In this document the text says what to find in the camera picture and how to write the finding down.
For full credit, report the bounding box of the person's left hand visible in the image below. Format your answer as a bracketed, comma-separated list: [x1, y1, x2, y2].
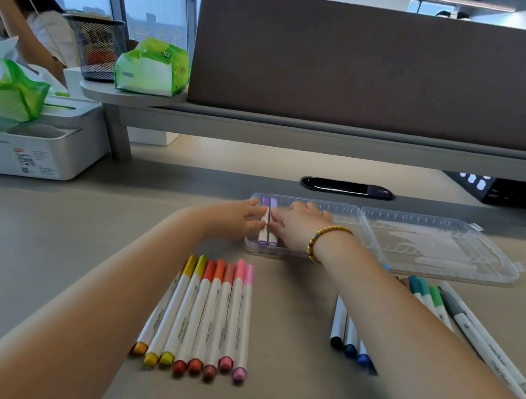
[198, 192, 271, 247]

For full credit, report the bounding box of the person's right hand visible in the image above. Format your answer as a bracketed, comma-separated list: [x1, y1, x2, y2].
[263, 196, 341, 260]

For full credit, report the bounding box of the purple-ended white marker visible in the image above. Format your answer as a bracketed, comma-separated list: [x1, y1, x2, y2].
[256, 196, 275, 247]

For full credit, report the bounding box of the lilac-ended white marker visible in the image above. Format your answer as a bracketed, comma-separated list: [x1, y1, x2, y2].
[263, 197, 285, 248]

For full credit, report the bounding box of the group of warm-coloured white markers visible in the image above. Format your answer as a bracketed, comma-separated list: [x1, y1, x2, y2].
[129, 245, 264, 387]

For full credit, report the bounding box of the group of cool-coloured white markers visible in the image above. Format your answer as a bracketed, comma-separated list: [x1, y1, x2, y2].
[323, 257, 526, 399]

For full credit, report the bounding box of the clear plastic marker case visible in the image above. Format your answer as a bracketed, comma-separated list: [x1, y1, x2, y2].
[241, 188, 526, 295]

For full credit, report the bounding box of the person's left forearm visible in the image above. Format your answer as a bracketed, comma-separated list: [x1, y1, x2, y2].
[0, 179, 222, 399]

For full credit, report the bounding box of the person's right forearm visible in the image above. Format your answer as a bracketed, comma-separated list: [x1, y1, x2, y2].
[292, 229, 526, 399]

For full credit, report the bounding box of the white desk organizer box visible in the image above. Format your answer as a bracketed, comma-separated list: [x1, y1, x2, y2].
[0, 86, 118, 192]

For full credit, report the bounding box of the small white box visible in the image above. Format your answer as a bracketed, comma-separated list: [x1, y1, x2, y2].
[59, 64, 96, 101]

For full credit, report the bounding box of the black smartphone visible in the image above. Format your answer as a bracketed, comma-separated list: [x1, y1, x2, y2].
[299, 174, 397, 203]

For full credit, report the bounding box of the grey desk riser shelf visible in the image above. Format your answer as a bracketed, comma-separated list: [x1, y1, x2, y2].
[69, 76, 526, 221]

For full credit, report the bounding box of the brown fabric desk divider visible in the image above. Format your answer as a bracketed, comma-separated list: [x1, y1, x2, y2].
[185, 0, 526, 154]

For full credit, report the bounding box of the black mesh pen holder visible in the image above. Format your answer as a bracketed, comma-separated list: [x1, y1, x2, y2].
[54, 11, 132, 86]

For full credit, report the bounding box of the crumpled green tissue pack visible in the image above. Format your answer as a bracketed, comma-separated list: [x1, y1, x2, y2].
[0, 34, 58, 133]

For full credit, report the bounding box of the linear ceiling light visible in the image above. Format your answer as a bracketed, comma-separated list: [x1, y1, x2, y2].
[423, 0, 515, 14]

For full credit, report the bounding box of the gold bead bracelet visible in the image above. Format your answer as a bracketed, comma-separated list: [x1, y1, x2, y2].
[304, 221, 356, 270]

